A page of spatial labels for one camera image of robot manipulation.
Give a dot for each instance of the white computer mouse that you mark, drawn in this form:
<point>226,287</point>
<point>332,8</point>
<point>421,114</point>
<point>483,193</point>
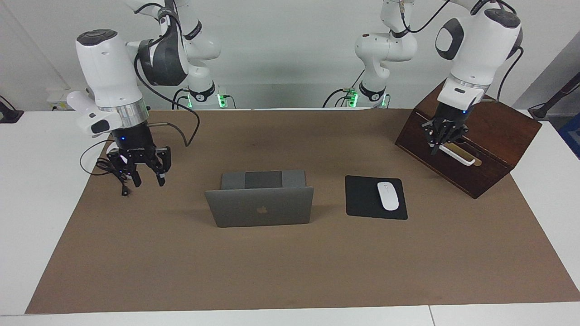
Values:
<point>388,197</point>

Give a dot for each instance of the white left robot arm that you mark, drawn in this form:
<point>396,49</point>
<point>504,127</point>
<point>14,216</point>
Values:
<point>476,50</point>

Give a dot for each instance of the black mouse pad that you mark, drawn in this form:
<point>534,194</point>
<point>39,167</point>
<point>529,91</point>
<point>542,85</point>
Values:
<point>362,199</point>

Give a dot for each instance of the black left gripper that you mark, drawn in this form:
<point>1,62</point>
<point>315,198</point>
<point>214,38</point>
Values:
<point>453,117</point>

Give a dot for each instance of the black stand base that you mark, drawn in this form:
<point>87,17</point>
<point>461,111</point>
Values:
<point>9,115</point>

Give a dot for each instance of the black tripod stand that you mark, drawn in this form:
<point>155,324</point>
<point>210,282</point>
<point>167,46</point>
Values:
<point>539,111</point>

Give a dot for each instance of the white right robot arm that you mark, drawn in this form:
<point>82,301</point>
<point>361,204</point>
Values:
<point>104,68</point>

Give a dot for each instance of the blue crate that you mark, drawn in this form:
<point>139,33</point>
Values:
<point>573,133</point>

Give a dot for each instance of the grey aluminium laptop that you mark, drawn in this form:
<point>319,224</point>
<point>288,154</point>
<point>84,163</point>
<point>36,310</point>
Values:
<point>258,208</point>

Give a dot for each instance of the white desk lamp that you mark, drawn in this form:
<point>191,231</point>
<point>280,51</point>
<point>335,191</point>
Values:
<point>77,100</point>

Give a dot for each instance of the dark brown wooden box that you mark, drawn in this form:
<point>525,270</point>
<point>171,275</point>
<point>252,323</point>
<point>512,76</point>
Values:
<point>507,131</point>

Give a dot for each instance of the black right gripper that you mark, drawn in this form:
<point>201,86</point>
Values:
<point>133,142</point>

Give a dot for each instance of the brown table mat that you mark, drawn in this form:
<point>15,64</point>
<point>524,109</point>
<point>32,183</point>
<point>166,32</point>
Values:
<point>290,271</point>

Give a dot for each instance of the white power strip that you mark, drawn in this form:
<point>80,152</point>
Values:
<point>55,97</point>

